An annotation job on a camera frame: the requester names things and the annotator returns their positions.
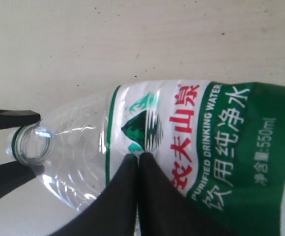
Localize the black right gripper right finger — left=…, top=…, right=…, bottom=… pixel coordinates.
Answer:
left=137, top=153, right=233, bottom=236

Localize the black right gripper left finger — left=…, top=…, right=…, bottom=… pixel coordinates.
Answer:
left=52, top=154, right=138, bottom=236

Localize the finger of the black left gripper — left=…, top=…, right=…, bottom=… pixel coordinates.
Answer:
left=0, top=110, right=41, bottom=130
left=0, top=161, right=36, bottom=199

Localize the clear plastic water bottle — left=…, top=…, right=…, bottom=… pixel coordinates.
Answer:
left=7, top=80, right=285, bottom=236

